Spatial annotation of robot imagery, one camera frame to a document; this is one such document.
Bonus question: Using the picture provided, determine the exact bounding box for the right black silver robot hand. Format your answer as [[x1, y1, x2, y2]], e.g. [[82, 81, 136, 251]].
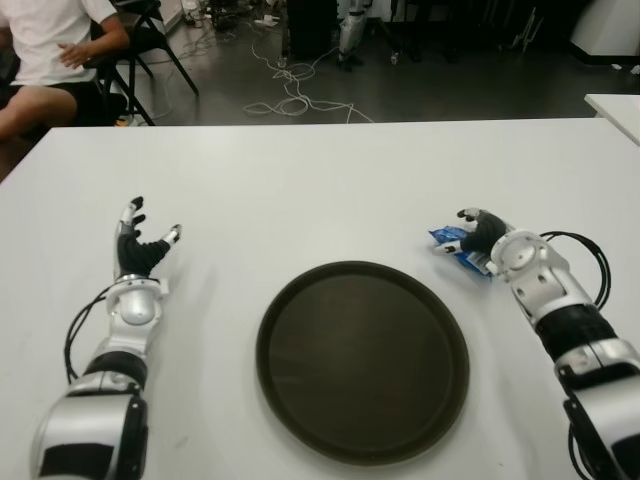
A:
[[432, 207, 509, 256]]

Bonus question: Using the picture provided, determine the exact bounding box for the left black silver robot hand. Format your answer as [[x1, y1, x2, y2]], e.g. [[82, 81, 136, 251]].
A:
[[113, 196, 183, 280]]

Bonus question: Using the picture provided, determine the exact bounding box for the blue Oreo snack packet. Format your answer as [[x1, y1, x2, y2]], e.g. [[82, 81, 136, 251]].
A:
[[427, 225, 497, 279]]

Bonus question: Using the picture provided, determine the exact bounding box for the white side table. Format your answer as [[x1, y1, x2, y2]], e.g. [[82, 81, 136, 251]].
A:
[[583, 92, 640, 149]]

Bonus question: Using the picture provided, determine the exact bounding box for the round dark brown tray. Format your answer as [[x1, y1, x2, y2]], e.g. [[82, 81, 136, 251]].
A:
[[255, 260, 471, 464]]

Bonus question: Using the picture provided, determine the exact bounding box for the black stand with casters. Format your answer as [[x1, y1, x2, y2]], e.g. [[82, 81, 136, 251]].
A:
[[374, 0, 466, 64]]

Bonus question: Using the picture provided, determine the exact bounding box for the black chair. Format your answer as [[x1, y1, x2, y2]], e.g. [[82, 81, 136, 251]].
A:
[[84, 0, 200, 126]]

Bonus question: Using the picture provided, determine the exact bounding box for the seated person in white shirt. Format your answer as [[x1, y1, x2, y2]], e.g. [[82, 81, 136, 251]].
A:
[[0, 0, 130, 144]]

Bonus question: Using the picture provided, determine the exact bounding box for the white machine housing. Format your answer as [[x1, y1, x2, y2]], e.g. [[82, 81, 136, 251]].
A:
[[569, 0, 640, 66]]

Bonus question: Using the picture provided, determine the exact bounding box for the standing silver humanoid robot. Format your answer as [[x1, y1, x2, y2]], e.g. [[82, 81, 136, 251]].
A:
[[337, 0, 374, 71]]

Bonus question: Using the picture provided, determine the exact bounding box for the black cabinet on casters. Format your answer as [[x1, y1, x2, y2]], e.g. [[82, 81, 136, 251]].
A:
[[285, 0, 335, 64]]

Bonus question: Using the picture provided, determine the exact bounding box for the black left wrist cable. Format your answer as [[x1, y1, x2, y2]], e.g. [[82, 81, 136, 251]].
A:
[[63, 287, 114, 384]]

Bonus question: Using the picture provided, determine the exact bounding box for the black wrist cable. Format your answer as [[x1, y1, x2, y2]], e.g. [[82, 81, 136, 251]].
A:
[[539, 230, 612, 307], [63, 287, 114, 384]]

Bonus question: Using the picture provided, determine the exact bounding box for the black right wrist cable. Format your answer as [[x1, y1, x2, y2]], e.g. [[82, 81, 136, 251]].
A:
[[539, 230, 612, 307]]

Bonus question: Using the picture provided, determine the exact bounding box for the folded silver metal frame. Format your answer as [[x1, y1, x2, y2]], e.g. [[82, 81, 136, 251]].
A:
[[512, 4, 547, 51]]

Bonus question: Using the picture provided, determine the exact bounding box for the white floor cable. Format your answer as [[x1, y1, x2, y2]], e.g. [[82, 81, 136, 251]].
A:
[[243, 34, 376, 123]]

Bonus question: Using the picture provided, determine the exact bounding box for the black right elbow cable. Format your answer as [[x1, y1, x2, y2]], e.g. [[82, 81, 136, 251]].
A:
[[566, 429, 591, 480]]

